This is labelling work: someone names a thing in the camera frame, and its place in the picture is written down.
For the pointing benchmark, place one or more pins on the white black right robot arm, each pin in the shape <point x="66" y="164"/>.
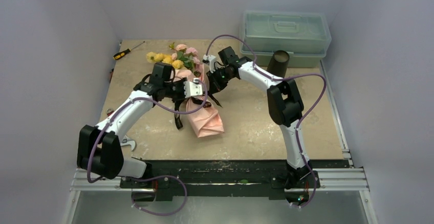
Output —
<point x="285" y="104"/>

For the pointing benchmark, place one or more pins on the pink paper flower bouquet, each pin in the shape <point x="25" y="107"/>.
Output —
<point x="203" y="117"/>

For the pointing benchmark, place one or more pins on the silver adjustable wrench red handle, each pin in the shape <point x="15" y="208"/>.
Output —
<point x="126" y="141"/>

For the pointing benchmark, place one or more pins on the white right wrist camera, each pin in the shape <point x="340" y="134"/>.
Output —
<point x="210" y="60"/>

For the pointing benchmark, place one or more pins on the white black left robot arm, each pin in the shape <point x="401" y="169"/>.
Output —
<point x="99" y="146"/>

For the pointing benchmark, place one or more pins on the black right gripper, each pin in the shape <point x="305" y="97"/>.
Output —
<point x="216" y="82"/>

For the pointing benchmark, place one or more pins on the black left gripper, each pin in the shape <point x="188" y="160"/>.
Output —
<point x="181" y="82"/>

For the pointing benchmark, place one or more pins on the green translucent plastic storage box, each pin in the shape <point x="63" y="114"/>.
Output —
<point x="305" y="36"/>

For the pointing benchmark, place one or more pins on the dark cylindrical vase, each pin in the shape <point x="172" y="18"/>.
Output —
<point x="278" y="63"/>

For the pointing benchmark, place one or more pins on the aluminium rail frame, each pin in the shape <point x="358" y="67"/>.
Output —
<point x="332" y="176"/>

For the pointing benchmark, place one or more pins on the yellow black handled screwdriver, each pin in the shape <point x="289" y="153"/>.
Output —
<point x="123" y="53"/>

